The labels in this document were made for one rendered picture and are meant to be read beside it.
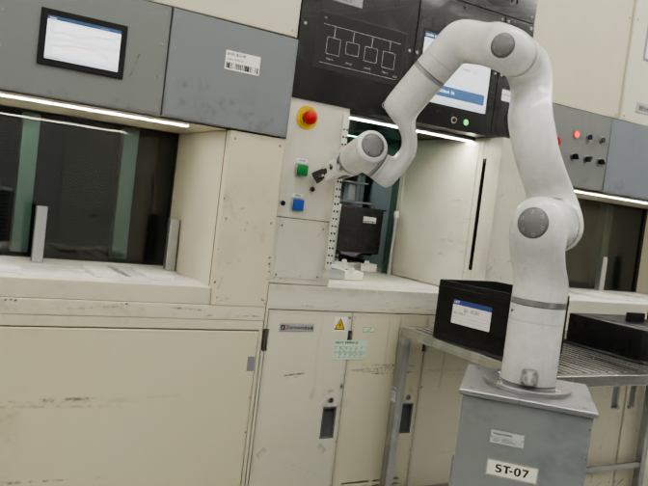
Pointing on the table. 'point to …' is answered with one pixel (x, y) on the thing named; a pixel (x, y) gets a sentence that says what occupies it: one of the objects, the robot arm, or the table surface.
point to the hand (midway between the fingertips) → (331, 174)
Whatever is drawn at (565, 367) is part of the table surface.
